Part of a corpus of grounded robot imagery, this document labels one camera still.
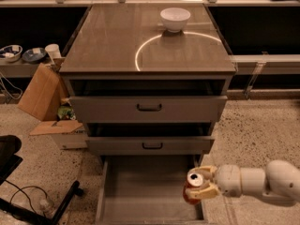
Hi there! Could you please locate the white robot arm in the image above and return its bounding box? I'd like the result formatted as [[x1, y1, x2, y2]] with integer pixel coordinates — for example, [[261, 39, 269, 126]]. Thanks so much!
[[183, 160, 300, 206]]

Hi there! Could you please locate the grey bottom drawer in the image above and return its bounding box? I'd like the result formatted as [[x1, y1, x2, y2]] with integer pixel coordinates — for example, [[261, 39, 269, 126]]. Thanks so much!
[[95, 156, 205, 225]]

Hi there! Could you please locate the blue patterned bowl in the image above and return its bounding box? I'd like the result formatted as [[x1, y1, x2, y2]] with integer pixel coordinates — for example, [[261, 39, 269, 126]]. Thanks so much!
[[0, 45, 23, 63]]

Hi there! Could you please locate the brown cardboard box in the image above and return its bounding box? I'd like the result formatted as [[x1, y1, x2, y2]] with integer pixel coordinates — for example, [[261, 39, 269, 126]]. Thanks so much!
[[18, 64, 68, 121]]

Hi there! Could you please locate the white paper cup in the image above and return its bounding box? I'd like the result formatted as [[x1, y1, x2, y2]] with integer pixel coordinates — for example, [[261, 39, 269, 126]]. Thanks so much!
[[45, 44, 61, 60]]

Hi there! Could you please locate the grey drawer cabinet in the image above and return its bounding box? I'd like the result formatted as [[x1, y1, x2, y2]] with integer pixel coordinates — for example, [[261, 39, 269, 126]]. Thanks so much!
[[58, 2, 238, 225]]

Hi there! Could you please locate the white ceramic bowl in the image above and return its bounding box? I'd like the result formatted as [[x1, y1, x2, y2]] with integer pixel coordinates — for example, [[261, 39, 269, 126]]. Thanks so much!
[[160, 7, 190, 33]]

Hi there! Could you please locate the black cable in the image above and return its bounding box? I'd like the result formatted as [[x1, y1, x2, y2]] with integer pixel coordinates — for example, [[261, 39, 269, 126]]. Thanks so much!
[[6, 179, 51, 214]]

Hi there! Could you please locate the red coke can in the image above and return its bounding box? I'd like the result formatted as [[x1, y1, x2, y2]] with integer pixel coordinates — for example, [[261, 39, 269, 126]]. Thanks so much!
[[183, 172, 204, 205]]

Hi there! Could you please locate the grey middle drawer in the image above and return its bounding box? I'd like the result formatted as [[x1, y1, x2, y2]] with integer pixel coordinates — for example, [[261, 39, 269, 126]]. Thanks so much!
[[86, 136, 214, 156]]

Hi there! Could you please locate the grey top drawer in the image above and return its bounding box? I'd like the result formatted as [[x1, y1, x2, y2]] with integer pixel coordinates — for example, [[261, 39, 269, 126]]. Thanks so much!
[[70, 96, 227, 123]]

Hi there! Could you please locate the dark blue bowl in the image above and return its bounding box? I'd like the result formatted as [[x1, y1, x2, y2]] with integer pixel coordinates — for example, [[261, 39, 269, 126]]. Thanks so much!
[[22, 48, 47, 64]]

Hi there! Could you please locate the green snack bag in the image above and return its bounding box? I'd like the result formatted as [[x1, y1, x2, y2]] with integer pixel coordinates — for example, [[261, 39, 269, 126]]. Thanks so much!
[[57, 106, 76, 120]]

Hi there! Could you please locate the grey drawer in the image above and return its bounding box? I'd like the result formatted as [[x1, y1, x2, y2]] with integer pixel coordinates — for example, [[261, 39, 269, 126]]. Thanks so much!
[[95, 156, 205, 225], [70, 96, 227, 123], [86, 136, 214, 156]]

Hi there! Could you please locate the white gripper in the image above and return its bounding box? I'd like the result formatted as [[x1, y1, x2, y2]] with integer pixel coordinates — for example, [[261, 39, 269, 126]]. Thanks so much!
[[187, 165, 242, 200]]

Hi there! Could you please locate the white cardboard box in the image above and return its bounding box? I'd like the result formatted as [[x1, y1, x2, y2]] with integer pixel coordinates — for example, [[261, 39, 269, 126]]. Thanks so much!
[[29, 120, 87, 149]]

